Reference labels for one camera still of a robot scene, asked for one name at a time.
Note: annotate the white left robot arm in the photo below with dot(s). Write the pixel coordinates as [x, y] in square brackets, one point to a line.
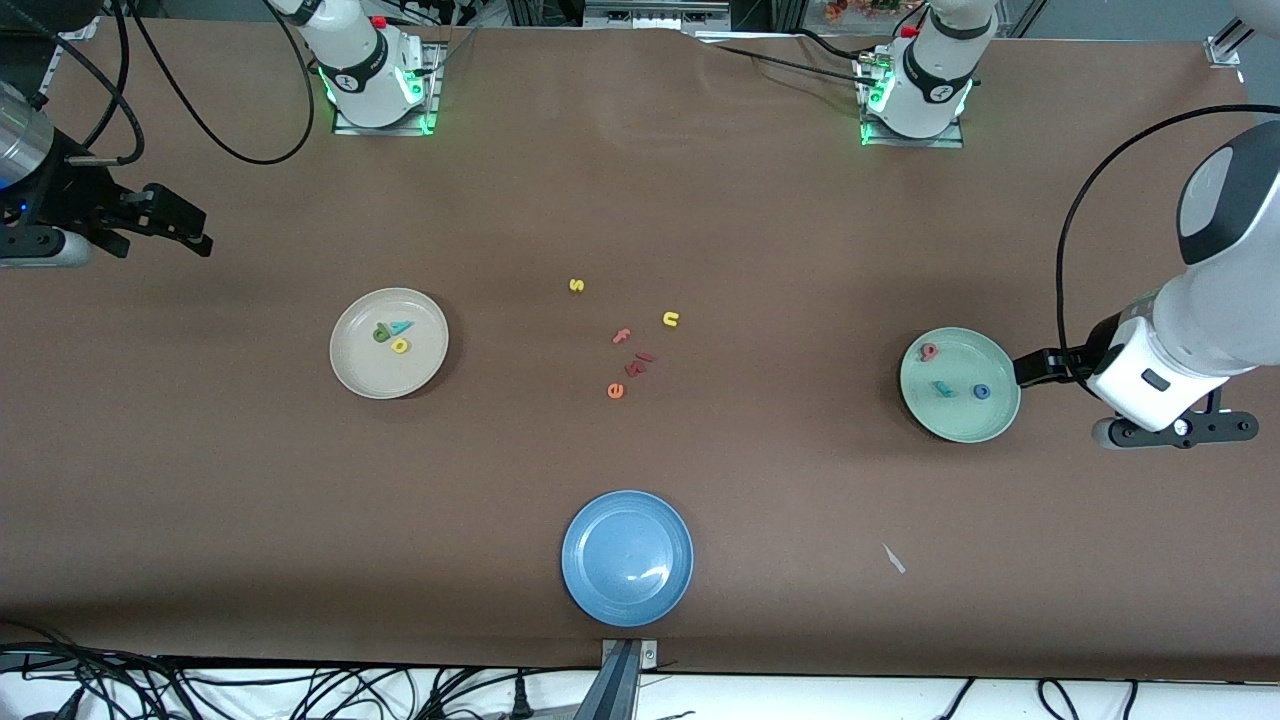
[1210, 320]

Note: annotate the white paper scrap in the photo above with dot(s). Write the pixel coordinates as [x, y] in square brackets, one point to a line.
[893, 558]

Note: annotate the blue plate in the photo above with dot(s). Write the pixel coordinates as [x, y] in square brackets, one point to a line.
[627, 557]

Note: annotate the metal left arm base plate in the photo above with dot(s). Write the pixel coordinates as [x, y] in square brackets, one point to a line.
[910, 143]

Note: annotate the grey metal frame box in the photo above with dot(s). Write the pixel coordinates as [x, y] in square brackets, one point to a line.
[655, 14]

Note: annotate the black power plug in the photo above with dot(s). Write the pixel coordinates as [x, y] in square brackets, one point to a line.
[519, 702]

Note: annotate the green plate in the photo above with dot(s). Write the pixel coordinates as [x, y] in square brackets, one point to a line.
[960, 415]

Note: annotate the beige brown plate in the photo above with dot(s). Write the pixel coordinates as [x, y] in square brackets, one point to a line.
[380, 375]

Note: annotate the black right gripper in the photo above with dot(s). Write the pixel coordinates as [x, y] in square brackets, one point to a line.
[72, 198]

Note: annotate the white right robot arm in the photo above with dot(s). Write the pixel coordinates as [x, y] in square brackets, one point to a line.
[365, 70]

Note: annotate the orange flower decoration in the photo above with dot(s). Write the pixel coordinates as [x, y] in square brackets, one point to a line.
[860, 8]

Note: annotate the brown table cover mat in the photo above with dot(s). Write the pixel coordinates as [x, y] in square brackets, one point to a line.
[200, 480]

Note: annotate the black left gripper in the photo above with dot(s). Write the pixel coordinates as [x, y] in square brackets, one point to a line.
[1075, 362]

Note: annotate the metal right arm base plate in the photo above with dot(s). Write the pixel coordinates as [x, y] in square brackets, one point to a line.
[385, 130]

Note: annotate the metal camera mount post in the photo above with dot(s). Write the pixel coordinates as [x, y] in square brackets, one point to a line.
[625, 655]

